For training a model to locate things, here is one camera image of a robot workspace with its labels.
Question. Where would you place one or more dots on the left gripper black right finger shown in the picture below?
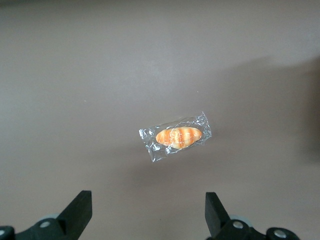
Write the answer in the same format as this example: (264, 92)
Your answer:
(217, 220)

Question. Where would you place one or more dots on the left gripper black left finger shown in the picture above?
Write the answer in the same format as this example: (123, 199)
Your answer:
(72, 220)

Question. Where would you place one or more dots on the plastic-wrapped orange bread roll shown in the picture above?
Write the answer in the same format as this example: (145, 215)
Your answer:
(178, 136)

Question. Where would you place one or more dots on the brown table cover sheet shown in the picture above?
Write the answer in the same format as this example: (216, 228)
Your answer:
(75, 100)

